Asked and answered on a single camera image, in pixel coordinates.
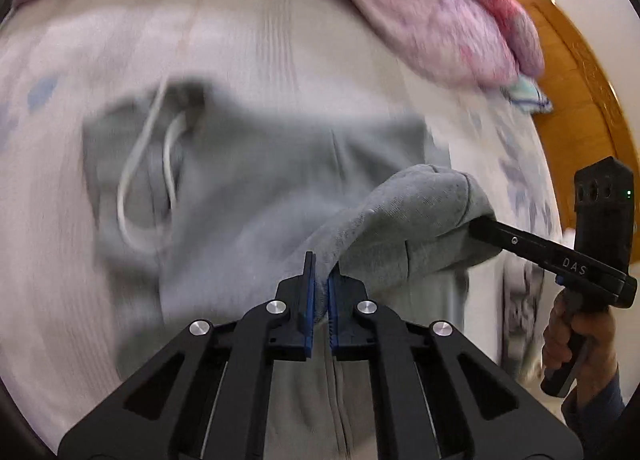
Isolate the wooden bed headboard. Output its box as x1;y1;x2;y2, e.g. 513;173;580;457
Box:
501;0;640;263

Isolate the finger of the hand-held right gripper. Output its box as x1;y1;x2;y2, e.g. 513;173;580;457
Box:
469;217;627;297

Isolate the person's right hand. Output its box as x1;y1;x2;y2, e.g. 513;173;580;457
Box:
542;293;619;397

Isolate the teal patterned cloth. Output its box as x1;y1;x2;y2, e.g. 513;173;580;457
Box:
500;75;554;114

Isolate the person's right forearm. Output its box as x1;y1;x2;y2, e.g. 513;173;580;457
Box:
561;374;627;436

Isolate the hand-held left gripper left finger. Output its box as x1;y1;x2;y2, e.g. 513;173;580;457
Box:
57;251;318;460

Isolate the grey zip hoodie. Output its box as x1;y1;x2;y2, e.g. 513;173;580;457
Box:
81;81;502;460

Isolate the white patterned bed sheet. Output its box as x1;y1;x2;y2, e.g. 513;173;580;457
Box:
0;0;562;456

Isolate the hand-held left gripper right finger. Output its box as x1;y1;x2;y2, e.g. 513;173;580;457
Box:
327;262;585;460

